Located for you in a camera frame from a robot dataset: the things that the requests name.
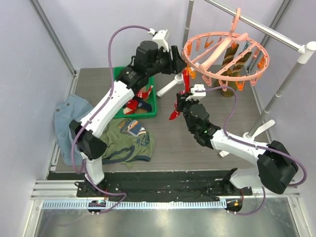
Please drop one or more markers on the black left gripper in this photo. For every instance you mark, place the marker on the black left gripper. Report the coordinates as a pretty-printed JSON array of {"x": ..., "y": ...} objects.
[{"x": 180, "y": 63}]

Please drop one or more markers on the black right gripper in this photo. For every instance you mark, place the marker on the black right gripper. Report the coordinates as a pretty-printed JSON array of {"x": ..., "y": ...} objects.
[{"x": 184, "y": 103}]

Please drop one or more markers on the red patterned sock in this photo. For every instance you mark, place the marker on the red patterned sock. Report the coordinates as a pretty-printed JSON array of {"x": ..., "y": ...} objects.
[
  {"x": 143, "y": 93},
  {"x": 181, "y": 96}
]

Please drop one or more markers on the orange clothespin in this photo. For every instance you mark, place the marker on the orange clothespin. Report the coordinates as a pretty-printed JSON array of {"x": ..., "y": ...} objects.
[
  {"x": 191, "y": 72},
  {"x": 253, "y": 81},
  {"x": 240, "y": 85}
]

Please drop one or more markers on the navy santa sock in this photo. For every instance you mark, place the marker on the navy santa sock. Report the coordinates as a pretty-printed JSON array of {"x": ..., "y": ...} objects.
[
  {"x": 128, "y": 111},
  {"x": 144, "y": 106}
]

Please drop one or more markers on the green striped sock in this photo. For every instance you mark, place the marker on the green striped sock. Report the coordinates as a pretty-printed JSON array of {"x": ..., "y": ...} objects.
[
  {"x": 229, "y": 56},
  {"x": 235, "y": 72}
]

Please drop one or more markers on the tan sock brown cuff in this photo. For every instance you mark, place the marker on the tan sock brown cuff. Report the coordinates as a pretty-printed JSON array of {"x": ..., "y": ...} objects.
[{"x": 140, "y": 111}]

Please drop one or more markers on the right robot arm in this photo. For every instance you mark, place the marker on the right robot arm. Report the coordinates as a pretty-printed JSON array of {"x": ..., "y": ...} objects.
[{"x": 274, "y": 167}]

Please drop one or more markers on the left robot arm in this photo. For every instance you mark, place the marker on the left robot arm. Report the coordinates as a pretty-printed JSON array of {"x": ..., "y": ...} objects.
[{"x": 86, "y": 133}]

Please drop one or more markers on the pink round sock hanger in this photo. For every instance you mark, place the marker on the pink round sock hanger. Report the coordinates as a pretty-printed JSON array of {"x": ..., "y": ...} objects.
[{"x": 205, "y": 53}]

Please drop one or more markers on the green plastic tray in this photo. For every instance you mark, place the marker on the green plastic tray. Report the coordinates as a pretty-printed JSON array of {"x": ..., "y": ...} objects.
[{"x": 152, "y": 100}]

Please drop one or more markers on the olive green t-shirt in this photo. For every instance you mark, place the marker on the olive green t-shirt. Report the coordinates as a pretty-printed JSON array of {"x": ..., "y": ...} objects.
[{"x": 127, "y": 141}]

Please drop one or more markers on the silver horizontal rack bar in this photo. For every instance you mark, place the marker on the silver horizontal rack bar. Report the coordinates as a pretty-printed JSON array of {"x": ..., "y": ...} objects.
[{"x": 257, "y": 25}]

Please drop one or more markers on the silver rack upright pole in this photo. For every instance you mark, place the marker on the silver rack upright pole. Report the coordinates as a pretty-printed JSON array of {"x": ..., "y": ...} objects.
[{"x": 291, "y": 75}]

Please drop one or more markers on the light blue cloth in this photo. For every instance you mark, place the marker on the light blue cloth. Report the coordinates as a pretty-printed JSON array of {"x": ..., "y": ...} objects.
[{"x": 74, "y": 108}]

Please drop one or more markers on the white rack corner joint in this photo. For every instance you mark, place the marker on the white rack corner joint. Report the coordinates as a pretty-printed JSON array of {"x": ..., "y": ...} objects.
[{"x": 306, "y": 52}]

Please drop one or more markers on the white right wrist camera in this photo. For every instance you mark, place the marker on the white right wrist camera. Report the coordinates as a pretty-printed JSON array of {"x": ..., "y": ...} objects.
[{"x": 197, "y": 92}]

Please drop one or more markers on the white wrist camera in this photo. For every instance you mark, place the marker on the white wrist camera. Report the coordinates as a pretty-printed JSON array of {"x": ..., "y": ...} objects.
[
  {"x": 160, "y": 37},
  {"x": 197, "y": 92}
]

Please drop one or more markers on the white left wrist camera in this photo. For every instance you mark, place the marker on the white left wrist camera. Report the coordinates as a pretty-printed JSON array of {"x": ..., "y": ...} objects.
[{"x": 160, "y": 37}]

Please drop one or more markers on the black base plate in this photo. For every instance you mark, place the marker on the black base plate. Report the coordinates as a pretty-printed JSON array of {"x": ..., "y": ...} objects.
[{"x": 162, "y": 186}]

